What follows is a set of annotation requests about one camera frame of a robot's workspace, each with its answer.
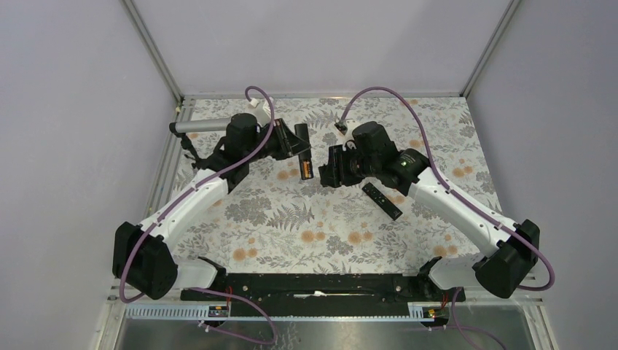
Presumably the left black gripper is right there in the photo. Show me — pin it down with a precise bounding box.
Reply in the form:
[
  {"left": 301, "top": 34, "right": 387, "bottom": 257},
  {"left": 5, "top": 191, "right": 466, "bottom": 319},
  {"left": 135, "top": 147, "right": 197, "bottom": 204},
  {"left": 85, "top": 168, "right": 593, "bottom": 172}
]
[{"left": 245, "top": 118, "right": 310, "bottom": 163}]

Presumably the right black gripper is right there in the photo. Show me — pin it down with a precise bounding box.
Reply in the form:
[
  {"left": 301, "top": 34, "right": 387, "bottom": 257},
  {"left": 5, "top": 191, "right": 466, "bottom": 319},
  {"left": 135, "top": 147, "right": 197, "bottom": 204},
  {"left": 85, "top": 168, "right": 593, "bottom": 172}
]
[{"left": 321, "top": 143, "right": 380, "bottom": 188}]

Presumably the black remote control back up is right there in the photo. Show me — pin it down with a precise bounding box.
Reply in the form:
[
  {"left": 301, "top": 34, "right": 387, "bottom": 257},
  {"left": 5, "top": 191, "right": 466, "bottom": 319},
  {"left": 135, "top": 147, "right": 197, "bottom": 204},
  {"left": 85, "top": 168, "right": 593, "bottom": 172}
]
[{"left": 294, "top": 123, "right": 314, "bottom": 180}]

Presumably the orange battery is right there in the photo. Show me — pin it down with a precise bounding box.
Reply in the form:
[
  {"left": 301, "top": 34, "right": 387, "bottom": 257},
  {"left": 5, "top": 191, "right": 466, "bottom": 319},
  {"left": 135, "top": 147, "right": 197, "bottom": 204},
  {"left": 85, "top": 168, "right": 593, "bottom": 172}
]
[{"left": 303, "top": 163, "right": 310, "bottom": 179}]

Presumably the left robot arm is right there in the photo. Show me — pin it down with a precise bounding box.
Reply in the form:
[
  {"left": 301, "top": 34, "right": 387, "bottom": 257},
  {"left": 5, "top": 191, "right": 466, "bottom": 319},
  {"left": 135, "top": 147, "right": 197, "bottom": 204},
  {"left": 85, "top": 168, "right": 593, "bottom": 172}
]
[{"left": 112, "top": 113, "right": 313, "bottom": 303}]

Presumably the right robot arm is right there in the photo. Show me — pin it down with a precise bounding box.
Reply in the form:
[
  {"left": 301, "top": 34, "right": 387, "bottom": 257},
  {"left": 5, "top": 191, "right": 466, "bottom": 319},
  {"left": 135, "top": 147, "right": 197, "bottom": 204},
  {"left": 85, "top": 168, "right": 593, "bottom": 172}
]
[{"left": 318, "top": 120, "right": 540, "bottom": 300}]

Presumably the black remote control with buttons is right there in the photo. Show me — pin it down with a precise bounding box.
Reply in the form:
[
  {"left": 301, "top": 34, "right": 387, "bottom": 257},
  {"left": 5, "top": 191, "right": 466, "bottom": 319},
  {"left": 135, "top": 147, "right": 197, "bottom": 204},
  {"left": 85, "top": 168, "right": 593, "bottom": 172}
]
[{"left": 361, "top": 183, "right": 402, "bottom": 220}]

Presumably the floral table mat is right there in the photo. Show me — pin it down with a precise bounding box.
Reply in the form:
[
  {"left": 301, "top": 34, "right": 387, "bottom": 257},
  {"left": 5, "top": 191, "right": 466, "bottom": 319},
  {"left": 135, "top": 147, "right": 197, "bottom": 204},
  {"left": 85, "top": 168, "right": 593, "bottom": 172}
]
[{"left": 172, "top": 96, "right": 500, "bottom": 273}]

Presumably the grey microphone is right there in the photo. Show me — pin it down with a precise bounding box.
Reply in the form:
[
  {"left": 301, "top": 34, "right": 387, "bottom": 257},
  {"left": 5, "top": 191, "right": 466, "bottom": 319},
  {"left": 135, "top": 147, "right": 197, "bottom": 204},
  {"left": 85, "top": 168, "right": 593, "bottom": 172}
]
[{"left": 168, "top": 118, "right": 231, "bottom": 133}]

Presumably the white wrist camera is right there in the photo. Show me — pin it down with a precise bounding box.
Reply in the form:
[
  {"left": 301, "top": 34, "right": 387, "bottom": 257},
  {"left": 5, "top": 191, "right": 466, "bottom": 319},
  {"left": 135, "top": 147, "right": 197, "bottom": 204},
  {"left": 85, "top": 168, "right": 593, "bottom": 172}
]
[
  {"left": 247, "top": 98, "right": 272, "bottom": 126},
  {"left": 335, "top": 118, "right": 359, "bottom": 145}
]

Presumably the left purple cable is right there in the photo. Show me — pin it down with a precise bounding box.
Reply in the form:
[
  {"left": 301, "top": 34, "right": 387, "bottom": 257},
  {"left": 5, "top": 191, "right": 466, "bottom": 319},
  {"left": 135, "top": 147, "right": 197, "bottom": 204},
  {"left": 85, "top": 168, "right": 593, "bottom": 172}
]
[{"left": 118, "top": 85, "right": 276, "bottom": 346}]

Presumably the purple cable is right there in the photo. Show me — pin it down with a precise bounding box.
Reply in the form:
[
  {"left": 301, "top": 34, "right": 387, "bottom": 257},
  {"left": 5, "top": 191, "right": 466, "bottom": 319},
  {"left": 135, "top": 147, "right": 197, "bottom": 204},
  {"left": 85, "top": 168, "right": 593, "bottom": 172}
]
[
  {"left": 118, "top": 85, "right": 276, "bottom": 346},
  {"left": 335, "top": 86, "right": 556, "bottom": 292}
]

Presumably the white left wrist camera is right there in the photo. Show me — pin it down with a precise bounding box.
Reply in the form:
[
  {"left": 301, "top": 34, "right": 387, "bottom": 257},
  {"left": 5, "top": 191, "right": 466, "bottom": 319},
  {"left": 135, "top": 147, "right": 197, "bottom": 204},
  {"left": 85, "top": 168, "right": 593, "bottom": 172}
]
[{"left": 247, "top": 98, "right": 272, "bottom": 126}]

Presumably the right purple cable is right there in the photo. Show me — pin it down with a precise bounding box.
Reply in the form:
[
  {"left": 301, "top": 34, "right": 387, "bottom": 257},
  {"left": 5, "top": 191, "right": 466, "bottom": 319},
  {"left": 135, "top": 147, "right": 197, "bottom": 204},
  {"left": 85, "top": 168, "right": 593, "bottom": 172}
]
[{"left": 335, "top": 86, "right": 556, "bottom": 292}]

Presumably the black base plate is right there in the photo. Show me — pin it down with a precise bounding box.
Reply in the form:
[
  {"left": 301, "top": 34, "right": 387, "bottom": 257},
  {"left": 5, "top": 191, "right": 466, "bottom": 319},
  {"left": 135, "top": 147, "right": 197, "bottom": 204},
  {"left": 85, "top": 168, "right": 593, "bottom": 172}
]
[{"left": 180, "top": 273, "right": 466, "bottom": 318}]

